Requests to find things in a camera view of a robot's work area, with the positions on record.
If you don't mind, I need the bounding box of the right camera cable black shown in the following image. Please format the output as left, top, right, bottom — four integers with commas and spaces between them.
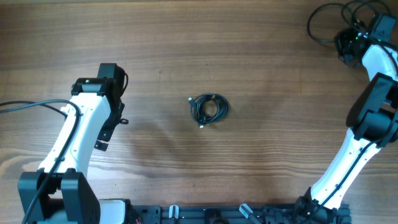
310, 25, 397, 210

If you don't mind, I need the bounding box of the black cable gold plug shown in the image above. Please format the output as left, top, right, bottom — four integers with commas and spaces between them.
307, 0, 392, 44

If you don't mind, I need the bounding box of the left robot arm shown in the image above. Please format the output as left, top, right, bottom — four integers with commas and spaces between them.
17, 63, 128, 223

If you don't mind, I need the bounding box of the black usb cable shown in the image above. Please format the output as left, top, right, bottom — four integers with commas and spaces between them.
187, 93, 229, 129

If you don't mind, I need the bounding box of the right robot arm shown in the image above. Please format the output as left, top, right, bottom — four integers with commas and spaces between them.
291, 13, 397, 223

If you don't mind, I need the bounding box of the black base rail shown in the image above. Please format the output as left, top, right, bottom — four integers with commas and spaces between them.
124, 203, 352, 224

